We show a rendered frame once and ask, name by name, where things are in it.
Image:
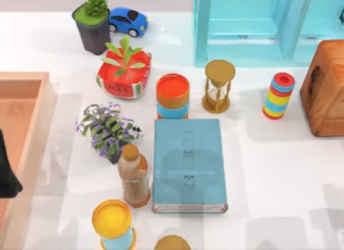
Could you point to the light blue rack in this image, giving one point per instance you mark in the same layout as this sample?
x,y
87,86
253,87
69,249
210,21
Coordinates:
x,y
242,32

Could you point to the golden hourglass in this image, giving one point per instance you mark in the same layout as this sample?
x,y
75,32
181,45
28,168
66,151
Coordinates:
x,y
219,86

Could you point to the orange lid blue band can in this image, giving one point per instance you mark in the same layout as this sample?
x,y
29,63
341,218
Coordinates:
x,y
172,96

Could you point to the salmon shallow box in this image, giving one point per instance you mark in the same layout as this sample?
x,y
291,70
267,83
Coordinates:
x,y
18,121

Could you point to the grey pot green succulent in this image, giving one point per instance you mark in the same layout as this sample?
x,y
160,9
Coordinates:
x,y
92,32

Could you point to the brown round lid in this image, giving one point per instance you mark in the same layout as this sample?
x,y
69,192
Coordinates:
x,y
172,243

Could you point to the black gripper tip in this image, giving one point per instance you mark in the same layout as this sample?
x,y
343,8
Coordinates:
x,y
6,174

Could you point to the purple flower plant pot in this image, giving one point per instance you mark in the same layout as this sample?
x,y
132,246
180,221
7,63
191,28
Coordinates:
x,y
107,131

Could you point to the watermelon pattern plant pot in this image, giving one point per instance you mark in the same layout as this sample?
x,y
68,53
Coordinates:
x,y
123,78

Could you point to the brown tea bottle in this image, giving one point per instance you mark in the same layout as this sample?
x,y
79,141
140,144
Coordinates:
x,y
134,177

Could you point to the blue book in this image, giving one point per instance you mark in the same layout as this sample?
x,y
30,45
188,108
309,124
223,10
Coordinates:
x,y
189,164

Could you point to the wooden box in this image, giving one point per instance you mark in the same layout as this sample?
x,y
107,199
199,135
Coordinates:
x,y
326,94

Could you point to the stack of coloured rings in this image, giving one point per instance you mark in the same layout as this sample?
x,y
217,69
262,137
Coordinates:
x,y
278,96

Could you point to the blue toy car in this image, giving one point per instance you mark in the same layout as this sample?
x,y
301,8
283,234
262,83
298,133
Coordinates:
x,y
127,20

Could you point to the yellow lid blue band can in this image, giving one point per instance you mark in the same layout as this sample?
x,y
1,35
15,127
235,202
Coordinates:
x,y
114,223

